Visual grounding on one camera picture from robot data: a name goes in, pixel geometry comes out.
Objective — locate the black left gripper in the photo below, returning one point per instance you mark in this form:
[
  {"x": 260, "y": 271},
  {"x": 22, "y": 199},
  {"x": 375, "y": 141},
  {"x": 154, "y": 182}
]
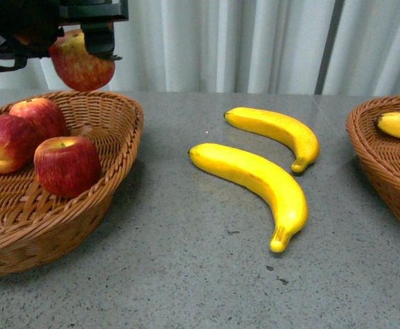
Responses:
[{"x": 29, "y": 28}]

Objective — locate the red yellow apple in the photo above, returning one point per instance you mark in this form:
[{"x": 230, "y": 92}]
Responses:
[{"x": 77, "y": 68}]

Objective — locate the small yellow banana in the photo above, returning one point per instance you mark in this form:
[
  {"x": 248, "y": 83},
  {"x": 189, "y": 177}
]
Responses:
[{"x": 282, "y": 128}]

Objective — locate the large yellow banana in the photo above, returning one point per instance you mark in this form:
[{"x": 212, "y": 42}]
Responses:
[{"x": 273, "y": 184}]

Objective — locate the red apple back left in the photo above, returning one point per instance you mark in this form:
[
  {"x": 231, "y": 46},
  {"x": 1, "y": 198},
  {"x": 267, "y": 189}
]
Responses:
[{"x": 44, "y": 115}]

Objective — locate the red apple at edge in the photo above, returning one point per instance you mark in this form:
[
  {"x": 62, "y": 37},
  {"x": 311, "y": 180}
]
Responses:
[{"x": 67, "y": 166}]

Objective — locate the red apple far left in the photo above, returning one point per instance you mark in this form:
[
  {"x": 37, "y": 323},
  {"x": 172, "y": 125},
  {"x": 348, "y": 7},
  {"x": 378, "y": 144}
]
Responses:
[{"x": 18, "y": 142}]

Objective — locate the left brown wicker basket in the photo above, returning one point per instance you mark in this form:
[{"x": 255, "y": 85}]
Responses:
[{"x": 36, "y": 227}]

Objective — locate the brown wicker basket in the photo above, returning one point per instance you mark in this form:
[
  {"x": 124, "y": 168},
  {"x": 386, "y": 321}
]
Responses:
[
  {"x": 379, "y": 153},
  {"x": 36, "y": 227}
]

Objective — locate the white pleated curtain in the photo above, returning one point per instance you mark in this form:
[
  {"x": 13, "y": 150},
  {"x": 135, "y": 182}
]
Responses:
[{"x": 281, "y": 47}]

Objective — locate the right brown wicker basket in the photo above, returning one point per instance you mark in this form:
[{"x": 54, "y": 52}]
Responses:
[{"x": 379, "y": 153}]

